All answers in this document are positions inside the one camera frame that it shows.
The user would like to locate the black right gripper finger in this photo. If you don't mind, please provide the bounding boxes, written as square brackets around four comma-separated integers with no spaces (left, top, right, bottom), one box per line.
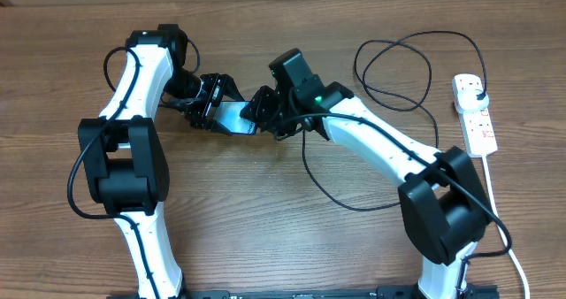
[240,88,270,120]
[247,113,282,135]

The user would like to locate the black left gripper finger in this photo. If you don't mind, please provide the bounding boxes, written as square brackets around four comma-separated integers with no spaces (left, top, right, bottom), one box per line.
[220,74,244,102]
[210,115,233,135]

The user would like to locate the Samsung Galaxy smartphone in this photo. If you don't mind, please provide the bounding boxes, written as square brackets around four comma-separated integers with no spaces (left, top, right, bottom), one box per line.
[214,101,257,135]

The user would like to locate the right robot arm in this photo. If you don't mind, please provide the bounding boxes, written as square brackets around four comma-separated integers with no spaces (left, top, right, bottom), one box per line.
[241,49,492,298]

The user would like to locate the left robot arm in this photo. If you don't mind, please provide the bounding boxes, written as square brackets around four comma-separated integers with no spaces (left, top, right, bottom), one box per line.
[67,24,256,298]

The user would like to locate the white charger plug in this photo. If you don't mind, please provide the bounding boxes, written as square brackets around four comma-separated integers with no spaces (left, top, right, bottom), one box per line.
[455,89,489,114]

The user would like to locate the white power strip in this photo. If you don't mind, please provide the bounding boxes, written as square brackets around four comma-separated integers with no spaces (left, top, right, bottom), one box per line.
[452,73,498,157]

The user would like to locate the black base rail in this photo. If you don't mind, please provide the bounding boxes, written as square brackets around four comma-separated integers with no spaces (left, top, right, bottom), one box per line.
[105,283,501,299]

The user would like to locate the white power strip cord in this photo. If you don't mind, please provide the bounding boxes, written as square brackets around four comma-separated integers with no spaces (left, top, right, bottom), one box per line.
[480,155,532,299]

